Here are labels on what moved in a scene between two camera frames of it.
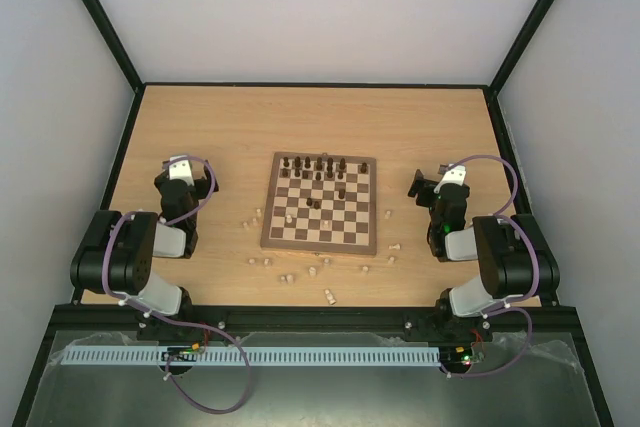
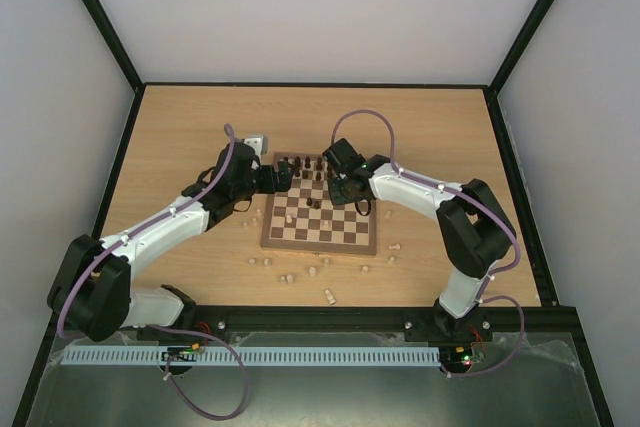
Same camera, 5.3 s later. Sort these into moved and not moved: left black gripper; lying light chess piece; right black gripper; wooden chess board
Moved: right black gripper; left black gripper
Not moved: lying light chess piece; wooden chess board
